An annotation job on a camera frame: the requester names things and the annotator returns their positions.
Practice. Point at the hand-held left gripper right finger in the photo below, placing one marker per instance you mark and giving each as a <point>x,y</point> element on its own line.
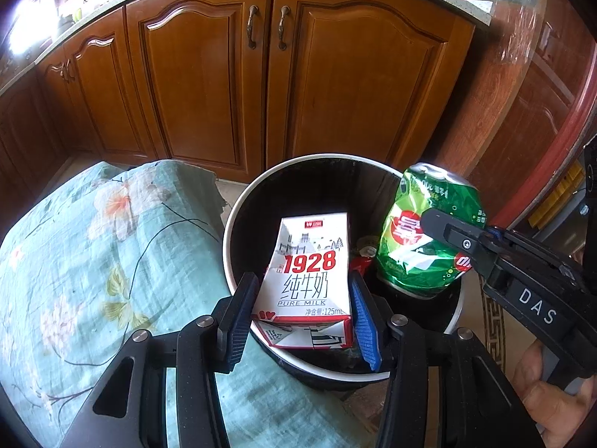
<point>366,326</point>

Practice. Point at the black bin with white rim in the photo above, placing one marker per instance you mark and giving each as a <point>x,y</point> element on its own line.
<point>261,196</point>

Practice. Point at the plastic wrapped wooden door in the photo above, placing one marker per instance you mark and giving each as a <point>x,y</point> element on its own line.
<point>522,79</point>

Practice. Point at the row of wooden cabinet doors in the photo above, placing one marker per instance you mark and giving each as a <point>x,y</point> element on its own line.
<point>196,79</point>

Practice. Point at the white red milk carton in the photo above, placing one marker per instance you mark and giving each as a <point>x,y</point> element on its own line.
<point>308,284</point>

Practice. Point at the teal floral tablecloth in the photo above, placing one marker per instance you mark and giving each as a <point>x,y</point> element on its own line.
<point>93,266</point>

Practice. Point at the green bottle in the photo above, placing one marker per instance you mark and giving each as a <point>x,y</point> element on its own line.
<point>77,13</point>

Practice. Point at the crushed green drink can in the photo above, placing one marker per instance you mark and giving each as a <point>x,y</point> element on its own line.
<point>429,186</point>

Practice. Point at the large red snack bag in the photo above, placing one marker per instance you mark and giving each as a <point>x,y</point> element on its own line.
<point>363,261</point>

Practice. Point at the patterned floor rug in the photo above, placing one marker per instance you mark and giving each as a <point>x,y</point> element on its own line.
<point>496,326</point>

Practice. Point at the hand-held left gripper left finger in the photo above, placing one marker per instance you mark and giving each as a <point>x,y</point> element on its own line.
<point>240,322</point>

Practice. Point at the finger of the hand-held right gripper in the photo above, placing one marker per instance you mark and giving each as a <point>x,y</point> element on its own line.
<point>457,240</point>

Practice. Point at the yellow crate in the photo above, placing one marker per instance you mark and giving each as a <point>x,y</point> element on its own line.
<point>557,196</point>

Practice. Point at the person's right hand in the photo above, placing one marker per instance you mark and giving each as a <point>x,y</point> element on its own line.
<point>564,410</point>

